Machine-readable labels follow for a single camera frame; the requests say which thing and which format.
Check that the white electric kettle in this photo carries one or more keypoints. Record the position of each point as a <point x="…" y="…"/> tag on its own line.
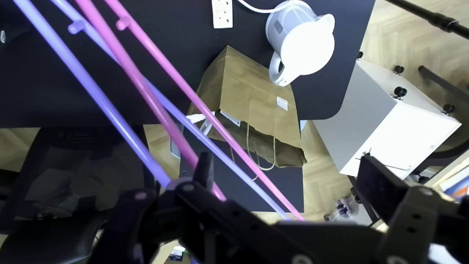
<point x="302" y="41"/>

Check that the pink plastic hanger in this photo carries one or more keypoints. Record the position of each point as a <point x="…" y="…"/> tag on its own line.
<point x="97" y="28"/>

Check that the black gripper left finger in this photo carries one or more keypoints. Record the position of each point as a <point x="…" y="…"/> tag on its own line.
<point x="204" y="172"/>

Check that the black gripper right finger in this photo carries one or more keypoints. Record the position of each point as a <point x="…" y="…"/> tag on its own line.
<point x="381" y="190"/>

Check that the grey box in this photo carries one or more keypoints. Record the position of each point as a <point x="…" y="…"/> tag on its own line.
<point x="385" y="116"/>

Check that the white power strip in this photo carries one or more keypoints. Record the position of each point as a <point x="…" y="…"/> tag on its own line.
<point x="221" y="14"/>

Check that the black clothes rack pole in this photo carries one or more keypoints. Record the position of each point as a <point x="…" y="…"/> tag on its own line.
<point x="435" y="19"/>

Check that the brown paper bag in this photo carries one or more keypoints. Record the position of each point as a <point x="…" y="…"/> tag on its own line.
<point x="259" y="116"/>

